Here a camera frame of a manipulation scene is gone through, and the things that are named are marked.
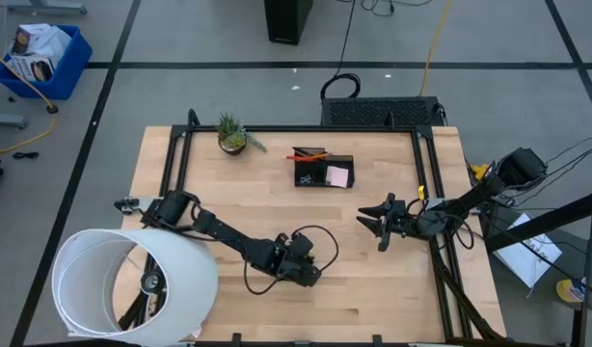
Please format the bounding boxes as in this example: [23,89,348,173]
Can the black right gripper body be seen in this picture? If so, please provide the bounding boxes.
[377,191,423,254]

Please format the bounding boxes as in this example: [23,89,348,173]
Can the black power brick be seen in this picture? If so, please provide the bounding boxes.
[488,190,518,209]

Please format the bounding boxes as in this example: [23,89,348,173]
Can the black diagonal beam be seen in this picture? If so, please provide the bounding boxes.
[484,188,592,254]

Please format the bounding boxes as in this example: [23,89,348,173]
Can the pink sticky note pad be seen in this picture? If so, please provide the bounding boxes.
[324,165,351,189]

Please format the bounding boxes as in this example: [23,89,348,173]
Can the potted succulent plant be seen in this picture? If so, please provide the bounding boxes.
[216,111,268,156]

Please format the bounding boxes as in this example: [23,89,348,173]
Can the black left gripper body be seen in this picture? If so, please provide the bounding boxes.
[263,239,313,280]

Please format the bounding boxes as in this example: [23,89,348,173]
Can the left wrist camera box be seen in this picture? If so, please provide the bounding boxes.
[286,232,317,259]

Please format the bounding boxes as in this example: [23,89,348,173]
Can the white paper sheet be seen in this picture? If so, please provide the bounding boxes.
[493,212,564,290]

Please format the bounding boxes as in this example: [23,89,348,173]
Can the white lamp shade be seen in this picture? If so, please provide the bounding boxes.
[51,227,219,347]

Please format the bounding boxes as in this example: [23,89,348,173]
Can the black mesh desk organizer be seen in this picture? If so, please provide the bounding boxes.
[293,146,356,189]

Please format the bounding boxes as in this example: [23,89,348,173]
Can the black coiled cable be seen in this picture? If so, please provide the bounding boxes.
[319,71,363,101]

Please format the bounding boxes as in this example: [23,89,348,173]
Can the black mesh computer case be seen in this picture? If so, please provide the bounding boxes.
[320,95,446,129]

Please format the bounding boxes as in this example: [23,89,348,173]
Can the printed cardboard box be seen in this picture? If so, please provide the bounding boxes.
[11,22,42,56]
[6,54,57,84]

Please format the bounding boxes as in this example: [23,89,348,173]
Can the black computer tower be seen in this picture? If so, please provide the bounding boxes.
[263,0,314,46]

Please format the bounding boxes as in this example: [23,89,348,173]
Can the yellow extension cable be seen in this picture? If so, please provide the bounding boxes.
[0,45,60,156]

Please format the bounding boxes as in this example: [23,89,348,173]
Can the black left camera cable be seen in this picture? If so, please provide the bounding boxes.
[241,224,340,296]

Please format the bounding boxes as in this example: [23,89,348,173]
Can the blue plastic bin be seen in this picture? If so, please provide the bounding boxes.
[0,23,94,101]

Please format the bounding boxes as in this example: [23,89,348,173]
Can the black aluminium frame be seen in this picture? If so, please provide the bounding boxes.
[159,108,508,346]

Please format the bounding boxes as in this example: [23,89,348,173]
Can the yellow hanging cable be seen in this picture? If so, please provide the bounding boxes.
[418,0,456,97]

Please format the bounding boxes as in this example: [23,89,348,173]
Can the black lamp stand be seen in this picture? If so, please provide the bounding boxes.
[116,268,168,333]

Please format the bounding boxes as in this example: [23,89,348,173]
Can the white plastic bag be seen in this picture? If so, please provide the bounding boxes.
[33,24,73,64]

